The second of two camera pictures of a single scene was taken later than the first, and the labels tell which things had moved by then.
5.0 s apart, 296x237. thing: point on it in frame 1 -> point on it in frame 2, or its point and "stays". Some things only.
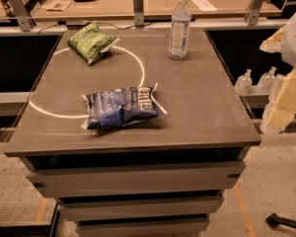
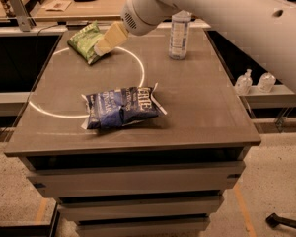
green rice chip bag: (91, 43) stays
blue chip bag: (120, 107) stays
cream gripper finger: (290, 100) -> (114, 36)
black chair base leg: (273, 220) stays
